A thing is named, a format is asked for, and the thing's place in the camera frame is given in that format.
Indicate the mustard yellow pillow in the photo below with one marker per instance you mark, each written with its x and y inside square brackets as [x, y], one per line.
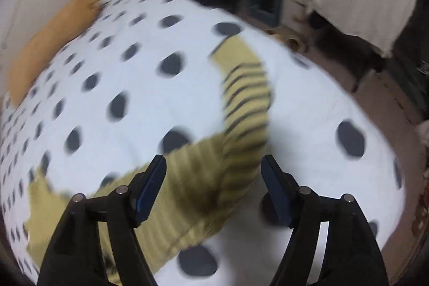
[70, 22]

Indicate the yellow striped knit sweater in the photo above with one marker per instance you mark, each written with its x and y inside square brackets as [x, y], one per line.
[92, 241]

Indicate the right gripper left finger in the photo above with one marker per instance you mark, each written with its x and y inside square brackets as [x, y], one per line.
[145, 188]

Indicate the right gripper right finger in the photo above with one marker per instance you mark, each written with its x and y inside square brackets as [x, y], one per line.
[277, 204]

